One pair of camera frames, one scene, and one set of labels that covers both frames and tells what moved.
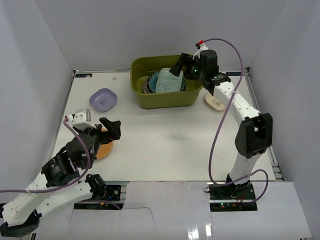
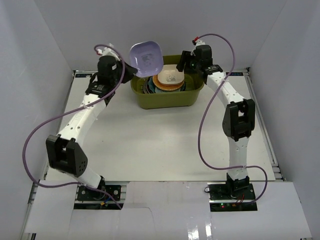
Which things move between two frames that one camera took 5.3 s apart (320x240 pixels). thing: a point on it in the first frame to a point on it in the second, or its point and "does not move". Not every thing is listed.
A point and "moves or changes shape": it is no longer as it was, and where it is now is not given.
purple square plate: x=103 y=100 moves or changes shape
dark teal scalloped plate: x=152 y=83 does not move
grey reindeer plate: x=145 y=87 does not move
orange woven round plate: x=105 y=149 to x=166 y=87
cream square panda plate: x=215 y=102 to x=169 y=74
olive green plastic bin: x=143 y=66 does not move
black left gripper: x=105 y=133 to x=127 y=73
